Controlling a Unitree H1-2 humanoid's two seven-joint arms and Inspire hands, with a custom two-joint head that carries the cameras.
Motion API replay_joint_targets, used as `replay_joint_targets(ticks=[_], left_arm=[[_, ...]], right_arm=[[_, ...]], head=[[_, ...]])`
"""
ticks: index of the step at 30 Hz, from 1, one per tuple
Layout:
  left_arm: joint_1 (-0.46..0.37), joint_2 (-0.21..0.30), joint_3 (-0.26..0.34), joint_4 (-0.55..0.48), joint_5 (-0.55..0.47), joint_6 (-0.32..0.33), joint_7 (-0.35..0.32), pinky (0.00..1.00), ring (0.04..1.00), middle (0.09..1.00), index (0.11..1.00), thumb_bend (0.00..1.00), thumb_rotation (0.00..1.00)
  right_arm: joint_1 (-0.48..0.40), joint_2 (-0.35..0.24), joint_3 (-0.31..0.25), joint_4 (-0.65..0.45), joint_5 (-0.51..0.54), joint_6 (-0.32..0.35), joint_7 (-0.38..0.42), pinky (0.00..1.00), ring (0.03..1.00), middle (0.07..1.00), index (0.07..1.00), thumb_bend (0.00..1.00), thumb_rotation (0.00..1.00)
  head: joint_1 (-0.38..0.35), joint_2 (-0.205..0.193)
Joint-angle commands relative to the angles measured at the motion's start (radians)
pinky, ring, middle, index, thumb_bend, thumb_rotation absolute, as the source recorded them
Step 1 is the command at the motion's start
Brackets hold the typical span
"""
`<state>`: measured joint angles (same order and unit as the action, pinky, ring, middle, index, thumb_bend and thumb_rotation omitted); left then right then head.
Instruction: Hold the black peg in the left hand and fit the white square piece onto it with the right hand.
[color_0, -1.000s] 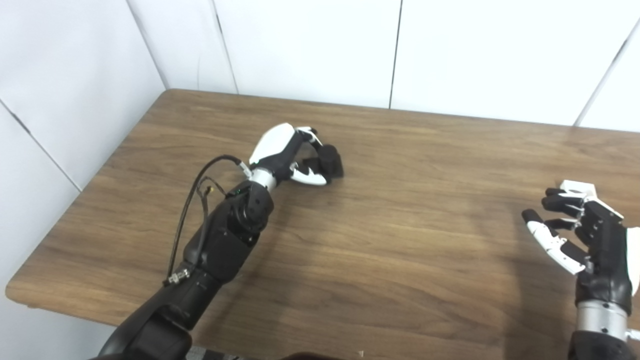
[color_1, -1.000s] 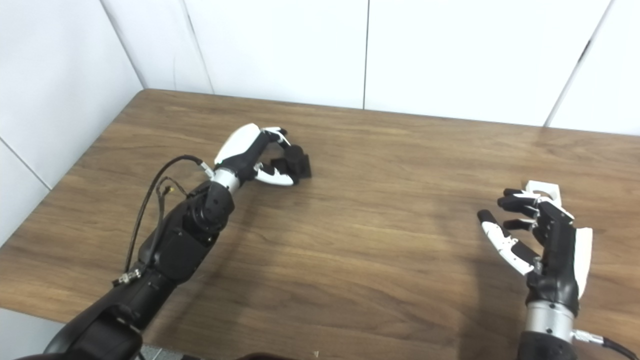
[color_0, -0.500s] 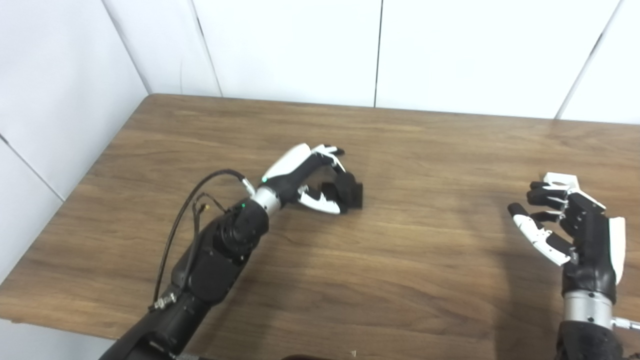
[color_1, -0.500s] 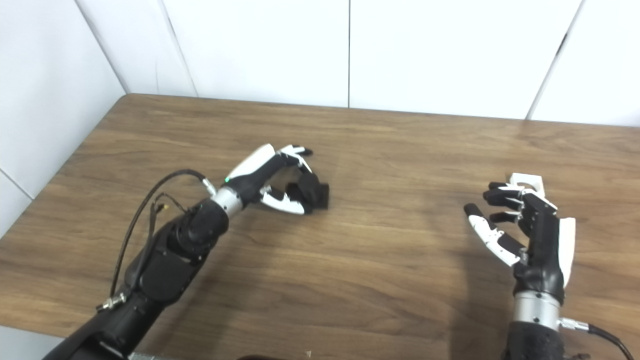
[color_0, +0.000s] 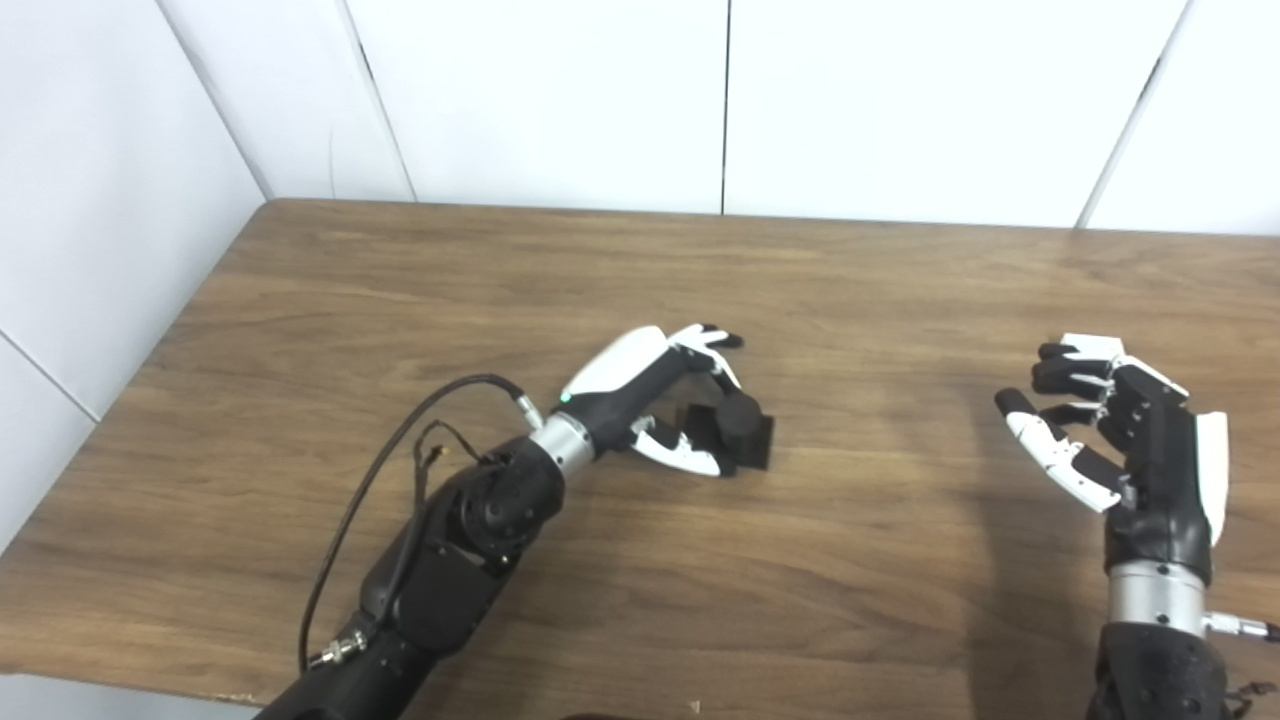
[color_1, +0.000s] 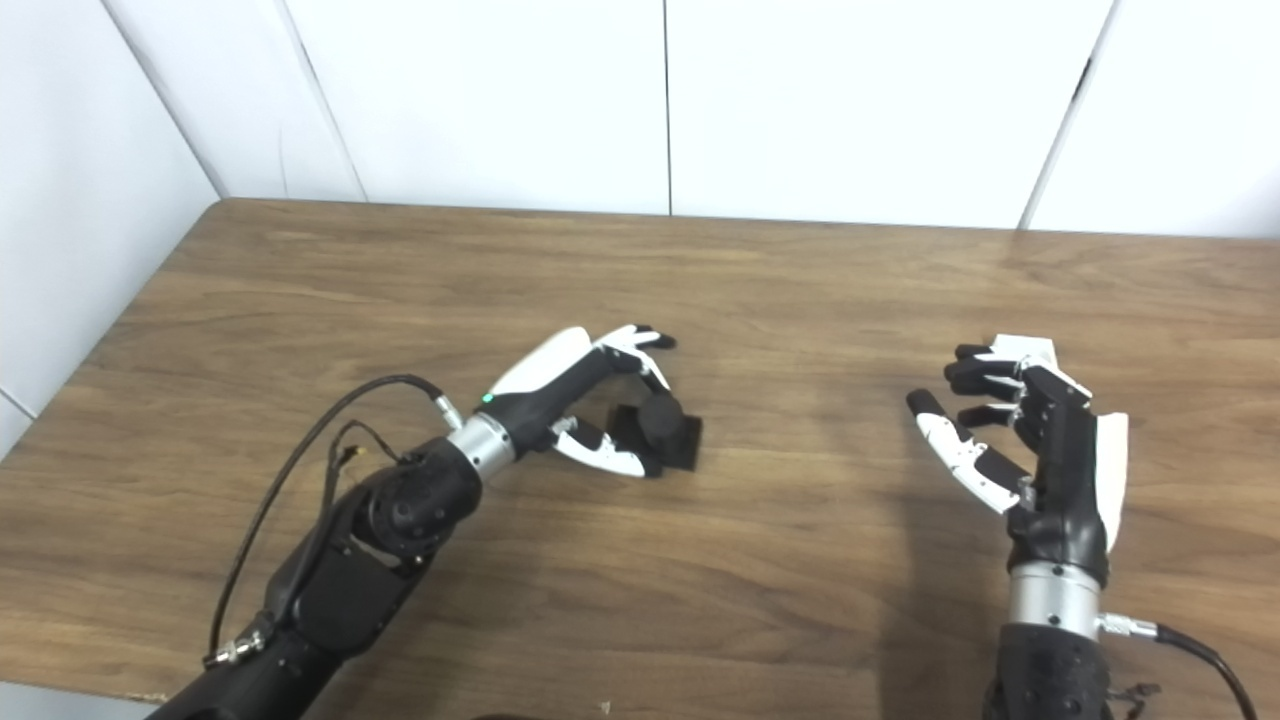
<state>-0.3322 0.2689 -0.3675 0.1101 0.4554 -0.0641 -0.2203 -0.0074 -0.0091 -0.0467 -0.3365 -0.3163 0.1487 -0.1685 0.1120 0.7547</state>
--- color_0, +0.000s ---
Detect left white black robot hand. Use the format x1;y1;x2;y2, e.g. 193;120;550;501
560;323;746;478

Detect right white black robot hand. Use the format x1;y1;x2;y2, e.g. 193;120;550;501
994;333;1229;586

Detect black peg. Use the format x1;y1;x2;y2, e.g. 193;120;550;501
676;388;776;473

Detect left thin wires yellow plug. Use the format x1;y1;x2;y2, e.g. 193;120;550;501
412;420;491;501

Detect right thin black wires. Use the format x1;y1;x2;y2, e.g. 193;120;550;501
1225;680;1280;720

